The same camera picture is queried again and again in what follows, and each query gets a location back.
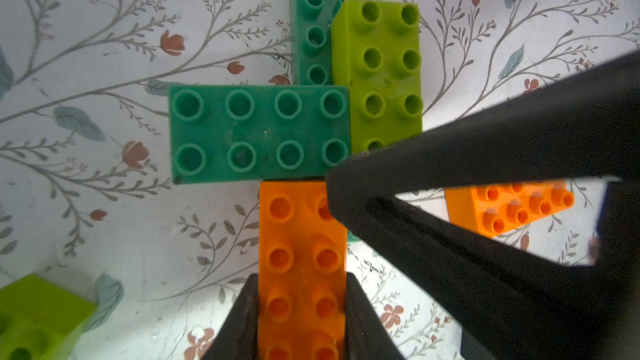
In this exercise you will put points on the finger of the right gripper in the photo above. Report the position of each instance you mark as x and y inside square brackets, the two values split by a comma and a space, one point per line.
[432, 203]

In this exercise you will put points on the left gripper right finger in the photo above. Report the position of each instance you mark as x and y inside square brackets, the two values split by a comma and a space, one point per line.
[365, 336]

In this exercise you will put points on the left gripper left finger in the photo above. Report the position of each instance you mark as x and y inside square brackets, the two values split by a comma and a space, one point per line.
[237, 339]

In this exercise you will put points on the orange lego brick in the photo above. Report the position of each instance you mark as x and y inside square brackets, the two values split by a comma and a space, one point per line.
[491, 210]
[302, 273]

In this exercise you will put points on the dark green lego brick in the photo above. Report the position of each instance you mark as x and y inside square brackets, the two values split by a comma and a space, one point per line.
[310, 22]
[222, 133]

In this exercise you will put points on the lime lego brick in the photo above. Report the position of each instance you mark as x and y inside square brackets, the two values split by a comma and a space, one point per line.
[41, 320]
[376, 55]

